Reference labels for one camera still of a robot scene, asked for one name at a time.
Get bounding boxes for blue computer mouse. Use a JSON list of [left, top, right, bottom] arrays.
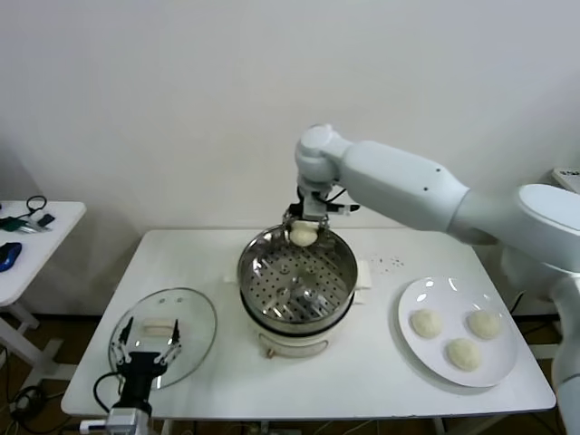
[[0, 243, 23, 274]]

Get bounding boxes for white electric cooker base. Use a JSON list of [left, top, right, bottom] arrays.
[[239, 289, 369, 360]]

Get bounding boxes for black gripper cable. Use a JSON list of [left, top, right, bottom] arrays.
[[92, 371, 126, 414], [315, 186, 351, 206]]

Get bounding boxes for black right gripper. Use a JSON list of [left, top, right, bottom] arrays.
[[281, 203, 331, 244]]

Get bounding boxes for white steamed baozi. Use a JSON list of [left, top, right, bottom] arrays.
[[410, 309, 444, 339], [445, 338, 483, 371], [289, 224, 317, 247], [466, 310, 502, 341]]

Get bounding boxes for stainless steel steamer basket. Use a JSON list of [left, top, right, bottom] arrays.
[[223, 222, 374, 324]]

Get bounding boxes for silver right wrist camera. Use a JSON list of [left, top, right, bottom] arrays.
[[302, 194, 362, 220]]

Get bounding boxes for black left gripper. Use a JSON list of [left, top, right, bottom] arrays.
[[111, 316, 183, 410]]

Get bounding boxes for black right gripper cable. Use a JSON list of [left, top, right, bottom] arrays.
[[315, 186, 351, 206]]

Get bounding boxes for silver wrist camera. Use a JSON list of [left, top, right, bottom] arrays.
[[80, 406, 151, 435], [302, 194, 362, 220]]

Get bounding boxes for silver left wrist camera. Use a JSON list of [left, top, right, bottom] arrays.
[[80, 406, 151, 435]]

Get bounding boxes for white round plate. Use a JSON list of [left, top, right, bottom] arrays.
[[397, 275, 518, 388]]

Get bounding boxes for white side table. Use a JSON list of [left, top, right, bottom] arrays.
[[0, 201, 87, 387]]

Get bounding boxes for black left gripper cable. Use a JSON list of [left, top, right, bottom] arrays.
[[92, 371, 126, 414]]

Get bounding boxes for white cabinet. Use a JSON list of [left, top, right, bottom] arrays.
[[550, 166, 580, 197]]

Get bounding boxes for small scattered crumbs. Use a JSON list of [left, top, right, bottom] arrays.
[[367, 255, 405, 274]]

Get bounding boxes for round glass pot lid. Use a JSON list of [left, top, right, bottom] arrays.
[[107, 286, 218, 390]]

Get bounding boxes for black floor cable bundle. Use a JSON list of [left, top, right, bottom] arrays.
[[0, 346, 69, 435]]

